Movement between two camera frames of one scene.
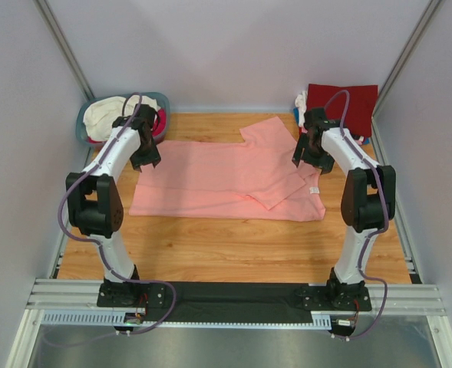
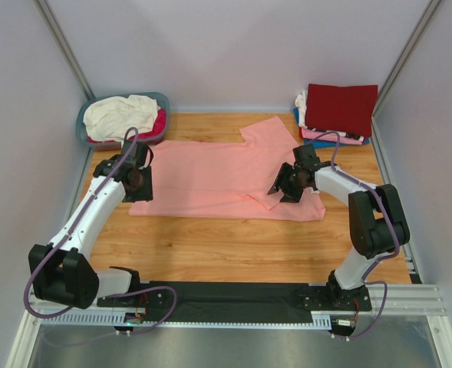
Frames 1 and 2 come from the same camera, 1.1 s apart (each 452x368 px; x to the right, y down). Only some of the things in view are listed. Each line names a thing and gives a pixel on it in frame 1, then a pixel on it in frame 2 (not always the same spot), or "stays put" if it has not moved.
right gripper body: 318,158 → 295,175
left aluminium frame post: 53,30 stays put
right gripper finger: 300,150 → 282,177
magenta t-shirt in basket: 160,128 stays put
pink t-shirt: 256,180 stays put
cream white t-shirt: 99,116 stays put
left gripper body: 146,154 → 144,190
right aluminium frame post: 433,6 stays put
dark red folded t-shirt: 360,106 stays put
